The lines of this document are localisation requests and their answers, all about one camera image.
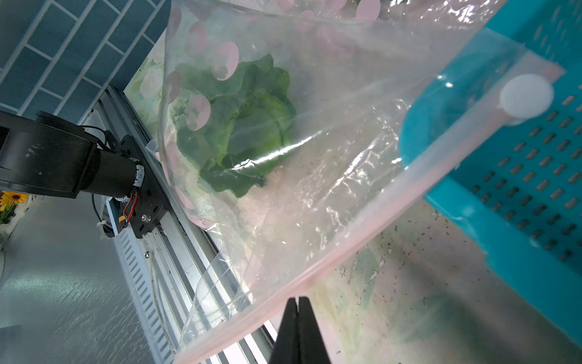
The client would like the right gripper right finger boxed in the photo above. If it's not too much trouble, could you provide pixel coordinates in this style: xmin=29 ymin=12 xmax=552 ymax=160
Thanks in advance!
xmin=298 ymin=297 xmax=331 ymax=364

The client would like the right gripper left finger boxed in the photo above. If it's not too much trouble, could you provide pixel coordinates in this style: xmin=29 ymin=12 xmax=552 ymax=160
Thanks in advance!
xmin=269 ymin=297 xmax=299 ymax=364

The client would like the zip-top bag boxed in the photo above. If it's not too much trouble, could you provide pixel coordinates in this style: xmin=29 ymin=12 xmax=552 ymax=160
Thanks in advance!
xmin=158 ymin=1 xmax=565 ymax=363

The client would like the chinese cabbage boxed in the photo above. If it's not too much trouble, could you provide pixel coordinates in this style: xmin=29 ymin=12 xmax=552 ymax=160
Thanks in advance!
xmin=170 ymin=54 xmax=296 ymax=198

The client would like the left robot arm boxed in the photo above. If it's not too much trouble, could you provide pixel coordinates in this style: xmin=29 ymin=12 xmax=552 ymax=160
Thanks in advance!
xmin=1 ymin=112 xmax=145 ymax=199

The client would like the teal plastic basket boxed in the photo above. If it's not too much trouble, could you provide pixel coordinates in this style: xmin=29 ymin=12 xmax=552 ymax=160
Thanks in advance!
xmin=399 ymin=1 xmax=581 ymax=343

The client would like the white vented cable duct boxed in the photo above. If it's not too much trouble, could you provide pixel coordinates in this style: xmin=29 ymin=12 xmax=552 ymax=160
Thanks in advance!
xmin=108 ymin=199 xmax=176 ymax=364

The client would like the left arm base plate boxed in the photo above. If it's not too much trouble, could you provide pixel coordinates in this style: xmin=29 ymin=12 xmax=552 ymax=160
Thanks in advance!
xmin=119 ymin=135 xmax=171 ymax=239

